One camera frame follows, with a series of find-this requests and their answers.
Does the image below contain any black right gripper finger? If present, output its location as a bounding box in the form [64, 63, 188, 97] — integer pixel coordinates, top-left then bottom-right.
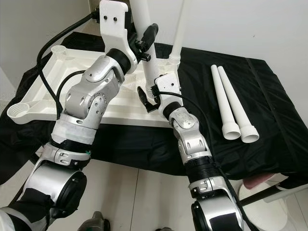
[137, 85, 155, 113]

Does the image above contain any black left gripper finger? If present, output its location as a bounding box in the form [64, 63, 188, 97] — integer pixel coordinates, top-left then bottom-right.
[141, 23, 160, 44]

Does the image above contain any white plastic table top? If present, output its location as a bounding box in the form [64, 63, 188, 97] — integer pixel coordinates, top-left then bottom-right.
[7, 45, 181, 128]

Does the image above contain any black table cloth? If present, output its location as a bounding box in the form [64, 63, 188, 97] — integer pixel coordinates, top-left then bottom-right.
[0, 33, 308, 186]

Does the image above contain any grey robot foot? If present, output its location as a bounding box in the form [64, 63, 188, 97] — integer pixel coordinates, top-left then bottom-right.
[89, 212, 110, 231]

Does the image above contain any pink seat cushion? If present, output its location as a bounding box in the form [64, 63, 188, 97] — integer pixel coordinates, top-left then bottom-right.
[243, 176, 277, 191]

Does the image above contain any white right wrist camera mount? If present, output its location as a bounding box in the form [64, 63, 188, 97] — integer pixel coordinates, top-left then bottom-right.
[154, 74, 182, 109]

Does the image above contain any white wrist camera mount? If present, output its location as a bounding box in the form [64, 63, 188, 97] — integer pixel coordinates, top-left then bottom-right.
[154, 74, 182, 109]
[99, 0, 131, 58]

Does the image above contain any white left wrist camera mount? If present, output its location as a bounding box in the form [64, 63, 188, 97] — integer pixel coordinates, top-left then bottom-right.
[99, 0, 131, 58]

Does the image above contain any black metal table frame bar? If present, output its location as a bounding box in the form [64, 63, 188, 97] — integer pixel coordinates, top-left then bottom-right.
[241, 180, 308, 203]

